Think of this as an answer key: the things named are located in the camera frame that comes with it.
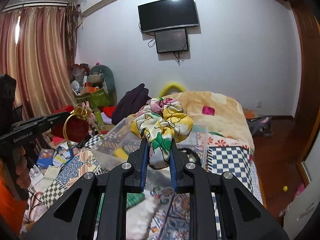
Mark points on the large wall television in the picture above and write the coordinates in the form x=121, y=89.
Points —
x=167, y=14

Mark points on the beige fleece blanket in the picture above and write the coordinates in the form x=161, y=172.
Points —
x=221, y=114

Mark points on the dark bag on floor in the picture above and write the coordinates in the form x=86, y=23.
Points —
x=260, y=126

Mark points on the small wall monitor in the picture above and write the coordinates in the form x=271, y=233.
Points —
x=171, y=41

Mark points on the pink beige curtain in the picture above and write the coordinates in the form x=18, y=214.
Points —
x=38, y=48

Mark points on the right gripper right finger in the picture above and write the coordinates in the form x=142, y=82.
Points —
x=179, y=156

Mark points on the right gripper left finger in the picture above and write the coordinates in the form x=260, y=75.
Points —
x=135, y=182

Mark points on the yellow foam arch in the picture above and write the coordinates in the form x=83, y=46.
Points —
x=172, y=87

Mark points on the orange sleeve forearm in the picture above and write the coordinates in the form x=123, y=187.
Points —
x=12, y=210

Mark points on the clear plastic storage box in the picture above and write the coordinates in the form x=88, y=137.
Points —
x=121, y=139

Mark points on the dark purple clothing pile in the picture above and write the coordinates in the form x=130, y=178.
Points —
x=131, y=103

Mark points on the grey green plush toy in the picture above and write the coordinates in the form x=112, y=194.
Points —
x=102, y=75

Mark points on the yellow sponge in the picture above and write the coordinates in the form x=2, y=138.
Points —
x=121, y=154

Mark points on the green storage basket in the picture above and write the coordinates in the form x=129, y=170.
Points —
x=96, y=99

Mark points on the floral yellow silk scrunchie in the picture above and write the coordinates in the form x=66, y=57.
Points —
x=161, y=121

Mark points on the wooden door frame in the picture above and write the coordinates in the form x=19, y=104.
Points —
x=306, y=13

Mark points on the left hand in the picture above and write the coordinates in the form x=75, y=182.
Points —
x=23, y=180

